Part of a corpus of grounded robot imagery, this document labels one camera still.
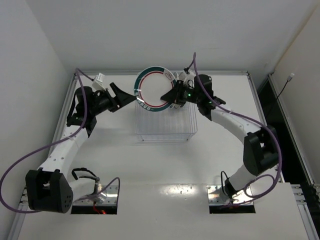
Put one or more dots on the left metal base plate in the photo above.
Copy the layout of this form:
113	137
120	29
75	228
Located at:
108	198

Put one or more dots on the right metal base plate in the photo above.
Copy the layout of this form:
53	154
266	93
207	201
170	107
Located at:
216	197

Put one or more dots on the metal base plate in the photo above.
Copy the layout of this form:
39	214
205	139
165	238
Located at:
216	197
108	198

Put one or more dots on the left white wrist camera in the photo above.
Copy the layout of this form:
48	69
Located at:
98	82

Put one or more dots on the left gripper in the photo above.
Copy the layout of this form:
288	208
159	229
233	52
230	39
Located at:
113	97

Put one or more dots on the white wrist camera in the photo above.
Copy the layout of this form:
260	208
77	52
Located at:
98	82
184	76

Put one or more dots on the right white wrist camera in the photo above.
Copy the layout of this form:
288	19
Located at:
184	76

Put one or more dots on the white wire dish rack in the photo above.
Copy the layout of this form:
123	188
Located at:
169	125

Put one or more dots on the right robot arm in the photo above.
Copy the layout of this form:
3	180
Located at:
261	150

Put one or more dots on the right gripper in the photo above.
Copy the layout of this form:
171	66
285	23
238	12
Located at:
177	92

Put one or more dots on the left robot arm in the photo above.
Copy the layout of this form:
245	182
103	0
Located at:
47	188

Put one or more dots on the green red rimmed plate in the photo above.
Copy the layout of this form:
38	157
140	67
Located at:
152	83

